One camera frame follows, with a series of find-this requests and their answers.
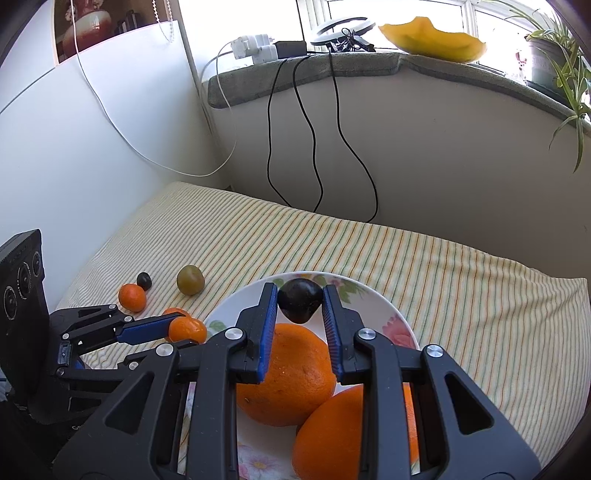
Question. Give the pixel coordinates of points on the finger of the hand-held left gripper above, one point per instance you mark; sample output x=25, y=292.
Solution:
x=143, y=330
x=115, y=374

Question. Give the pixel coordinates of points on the small dark plum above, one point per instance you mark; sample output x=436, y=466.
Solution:
x=144, y=280

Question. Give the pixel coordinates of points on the smooth round orange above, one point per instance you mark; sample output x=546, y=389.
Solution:
x=332, y=438

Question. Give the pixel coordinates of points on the small tangerine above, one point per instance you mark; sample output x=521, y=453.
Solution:
x=189, y=330

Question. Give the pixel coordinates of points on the yellow bowl on sill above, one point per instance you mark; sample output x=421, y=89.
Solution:
x=434, y=41

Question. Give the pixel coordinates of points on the white board panel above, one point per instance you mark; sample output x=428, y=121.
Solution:
x=69, y=161

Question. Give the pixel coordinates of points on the white floral plate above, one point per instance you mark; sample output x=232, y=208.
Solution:
x=367, y=302

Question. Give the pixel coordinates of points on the medium tangerine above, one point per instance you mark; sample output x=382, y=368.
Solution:
x=132, y=297

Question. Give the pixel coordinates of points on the striped cloth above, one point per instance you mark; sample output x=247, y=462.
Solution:
x=415, y=286

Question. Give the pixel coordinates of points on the white window frame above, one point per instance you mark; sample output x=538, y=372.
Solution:
x=466, y=14

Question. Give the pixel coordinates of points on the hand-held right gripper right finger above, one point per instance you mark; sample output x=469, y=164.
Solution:
x=341, y=355

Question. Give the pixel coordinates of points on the wall picture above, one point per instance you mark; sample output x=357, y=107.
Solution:
x=92, y=23

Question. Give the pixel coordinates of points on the green plum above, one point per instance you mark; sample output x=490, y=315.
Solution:
x=190, y=279

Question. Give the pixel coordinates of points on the white power adapter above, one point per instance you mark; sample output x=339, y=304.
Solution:
x=244, y=46
x=264, y=53

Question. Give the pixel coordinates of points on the tangerine with stem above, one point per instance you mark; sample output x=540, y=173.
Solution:
x=175, y=312

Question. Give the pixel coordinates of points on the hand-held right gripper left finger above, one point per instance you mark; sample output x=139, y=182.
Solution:
x=256, y=350

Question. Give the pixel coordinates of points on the potted spider plant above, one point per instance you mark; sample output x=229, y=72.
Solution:
x=542, y=60

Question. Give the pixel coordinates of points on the large dark plum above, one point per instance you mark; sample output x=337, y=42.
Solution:
x=299, y=300

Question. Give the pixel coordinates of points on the black power adapter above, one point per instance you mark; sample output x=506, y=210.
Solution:
x=290, y=48

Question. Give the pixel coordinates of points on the large speckled orange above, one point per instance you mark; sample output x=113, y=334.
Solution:
x=295, y=369

